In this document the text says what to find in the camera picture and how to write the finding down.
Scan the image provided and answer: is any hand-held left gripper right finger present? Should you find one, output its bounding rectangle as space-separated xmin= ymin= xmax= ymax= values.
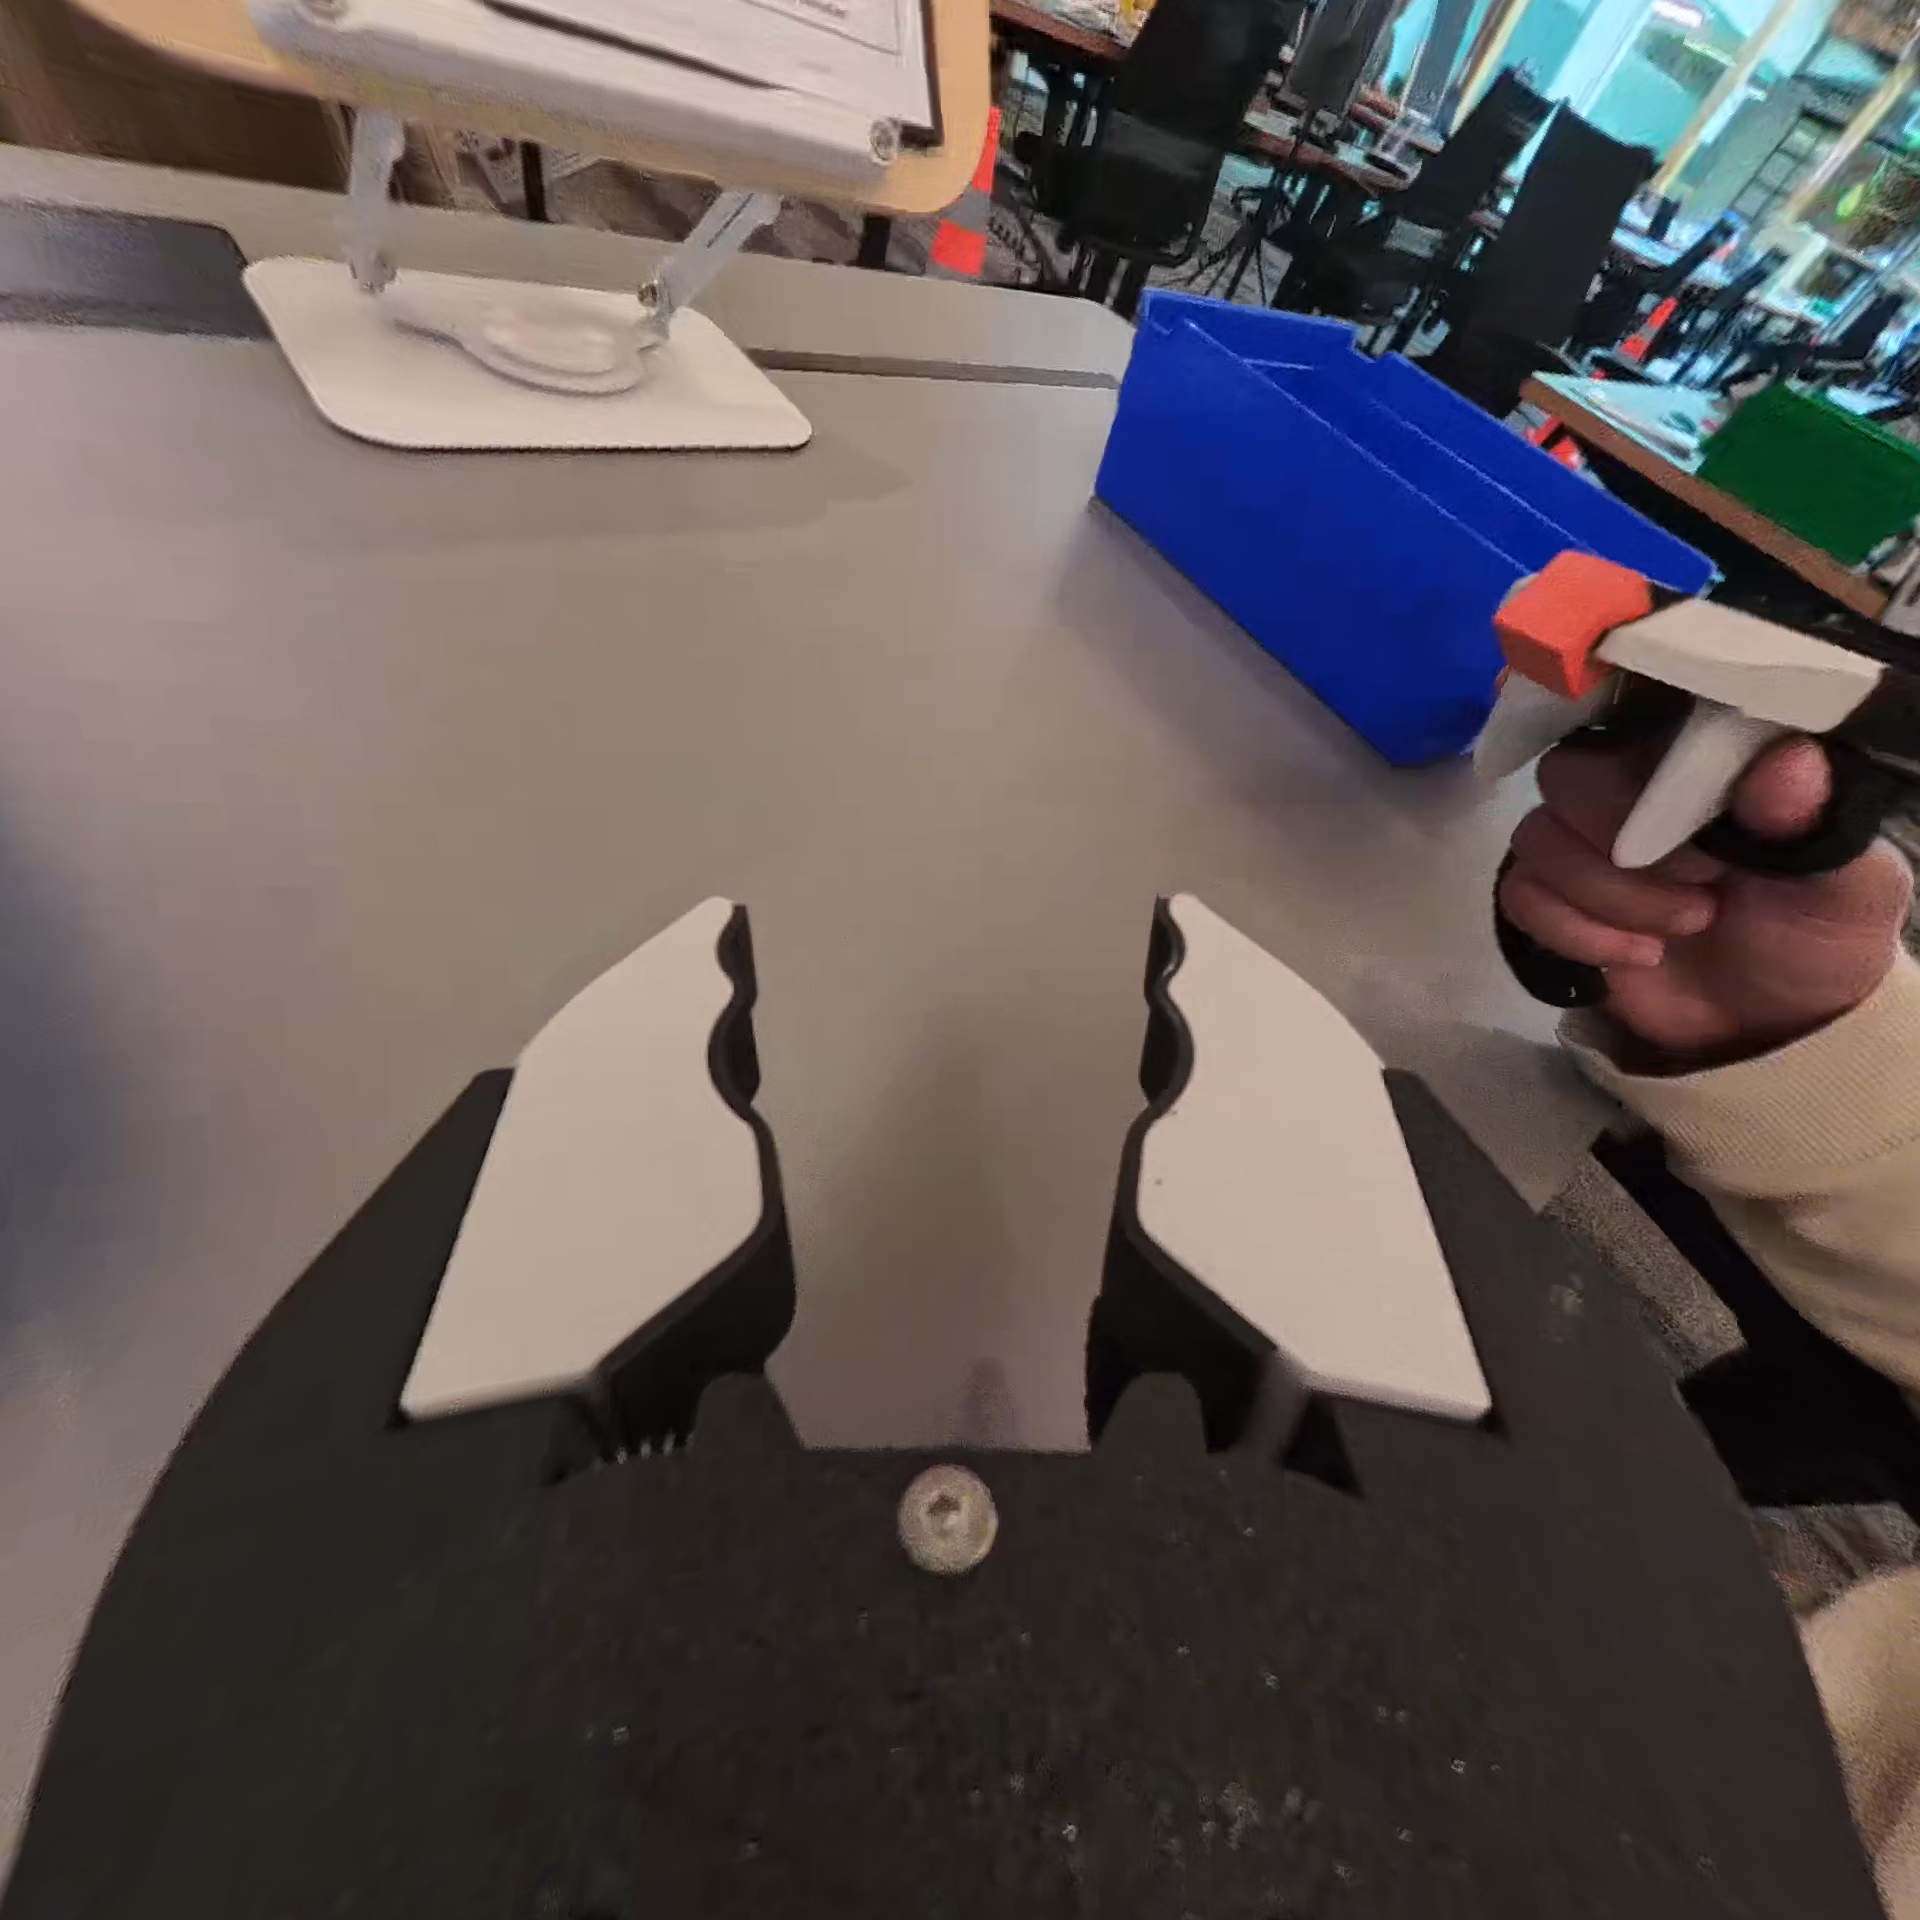
xmin=1088 ymin=893 xmax=1492 ymax=1476

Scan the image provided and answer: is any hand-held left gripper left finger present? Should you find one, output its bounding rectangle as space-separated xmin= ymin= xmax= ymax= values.
xmin=393 ymin=893 xmax=796 ymax=1467

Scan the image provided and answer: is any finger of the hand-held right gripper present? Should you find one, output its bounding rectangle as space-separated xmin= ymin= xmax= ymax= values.
xmin=1473 ymin=668 xmax=1590 ymax=787
xmin=1598 ymin=596 xmax=1880 ymax=868

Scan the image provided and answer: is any red wooden cube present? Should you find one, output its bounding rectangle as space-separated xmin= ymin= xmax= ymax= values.
xmin=1492 ymin=550 xmax=1656 ymax=701

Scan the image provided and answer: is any blue plastic bin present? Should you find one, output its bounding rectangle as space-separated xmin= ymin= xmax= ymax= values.
xmin=1099 ymin=294 xmax=1719 ymax=766

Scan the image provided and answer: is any person's right forearm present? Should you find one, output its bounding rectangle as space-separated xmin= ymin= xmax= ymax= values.
xmin=1560 ymin=961 xmax=1920 ymax=1393

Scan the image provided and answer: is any person's right hand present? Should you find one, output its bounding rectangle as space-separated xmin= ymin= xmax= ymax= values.
xmin=1492 ymin=733 xmax=1920 ymax=1060

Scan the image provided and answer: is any green plastic crate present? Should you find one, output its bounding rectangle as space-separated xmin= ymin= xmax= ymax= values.
xmin=1692 ymin=382 xmax=1920 ymax=568

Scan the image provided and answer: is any long wooden desk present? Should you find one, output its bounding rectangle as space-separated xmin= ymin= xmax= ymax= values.
xmin=1522 ymin=369 xmax=1920 ymax=623

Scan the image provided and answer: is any black office chair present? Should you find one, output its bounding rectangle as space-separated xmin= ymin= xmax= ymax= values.
xmin=1041 ymin=0 xmax=1294 ymax=306
xmin=1429 ymin=104 xmax=1663 ymax=420
xmin=1307 ymin=62 xmax=1565 ymax=354

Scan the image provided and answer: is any person's black chair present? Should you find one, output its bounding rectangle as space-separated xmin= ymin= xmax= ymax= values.
xmin=1590 ymin=1123 xmax=1920 ymax=1510

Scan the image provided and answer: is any orange traffic cone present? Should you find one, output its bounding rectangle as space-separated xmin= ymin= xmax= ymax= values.
xmin=931 ymin=104 xmax=1006 ymax=276

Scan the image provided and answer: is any white folding stand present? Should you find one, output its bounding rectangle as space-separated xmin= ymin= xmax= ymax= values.
xmin=241 ymin=0 xmax=900 ymax=452

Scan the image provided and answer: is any brown fabric cover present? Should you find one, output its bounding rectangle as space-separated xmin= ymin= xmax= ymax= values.
xmin=0 ymin=0 xmax=347 ymax=186

